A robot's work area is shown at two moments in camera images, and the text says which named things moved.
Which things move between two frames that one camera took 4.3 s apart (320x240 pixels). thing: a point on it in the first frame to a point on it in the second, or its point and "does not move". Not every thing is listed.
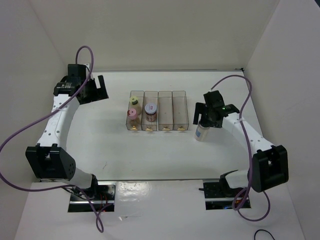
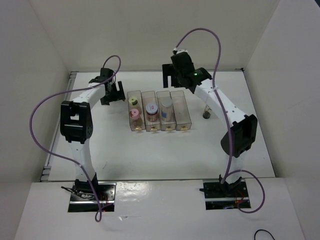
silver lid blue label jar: [202, 133] to [166, 110]
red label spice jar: [150, 110] does not move
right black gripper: [199, 109] to [168, 70]
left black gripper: [94, 96] to [105, 100]
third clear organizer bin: [165, 110] does not move
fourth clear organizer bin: [180, 111] does not move
